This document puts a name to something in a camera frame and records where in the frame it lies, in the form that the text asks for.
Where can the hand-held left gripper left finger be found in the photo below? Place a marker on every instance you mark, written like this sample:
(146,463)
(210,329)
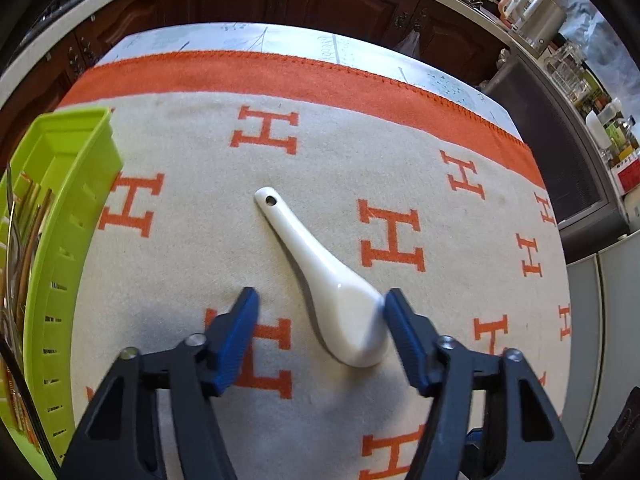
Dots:
(240,340)

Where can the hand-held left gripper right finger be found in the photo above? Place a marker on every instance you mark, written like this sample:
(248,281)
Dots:
(405,345)

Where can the white ceramic soup spoon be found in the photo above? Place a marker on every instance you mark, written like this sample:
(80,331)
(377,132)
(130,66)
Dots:
(345,310)

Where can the green plastic utensil tray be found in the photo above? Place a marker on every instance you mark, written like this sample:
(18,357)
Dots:
(65,270)

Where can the brown wooden chopstick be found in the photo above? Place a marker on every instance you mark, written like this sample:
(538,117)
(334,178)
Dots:
(40,225)
(27,220)

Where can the pale chopstick with striped end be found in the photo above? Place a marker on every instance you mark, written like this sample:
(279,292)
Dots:
(15,400)

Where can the white refrigerator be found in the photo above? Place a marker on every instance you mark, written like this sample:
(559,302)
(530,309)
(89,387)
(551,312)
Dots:
(600,310)

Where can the orange and beige printed blanket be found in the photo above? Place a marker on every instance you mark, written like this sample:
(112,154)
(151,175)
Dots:
(200,135)

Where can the grey metal appliance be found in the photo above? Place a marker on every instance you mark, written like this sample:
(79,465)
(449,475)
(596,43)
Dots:
(550,135)

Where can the red label box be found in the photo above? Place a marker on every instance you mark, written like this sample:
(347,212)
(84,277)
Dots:
(631,175)

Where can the clear plastic bag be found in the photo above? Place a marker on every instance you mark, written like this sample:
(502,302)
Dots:
(410,44)

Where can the row of condiment bottles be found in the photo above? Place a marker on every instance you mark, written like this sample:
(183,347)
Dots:
(610,120)

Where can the clear glass container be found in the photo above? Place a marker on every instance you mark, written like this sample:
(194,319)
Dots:
(565,67)

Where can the white kitchen countertop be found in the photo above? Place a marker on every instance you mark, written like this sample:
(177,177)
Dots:
(465,11)

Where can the steel electric kettle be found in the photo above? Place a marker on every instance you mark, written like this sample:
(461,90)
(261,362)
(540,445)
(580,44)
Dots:
(542,17)

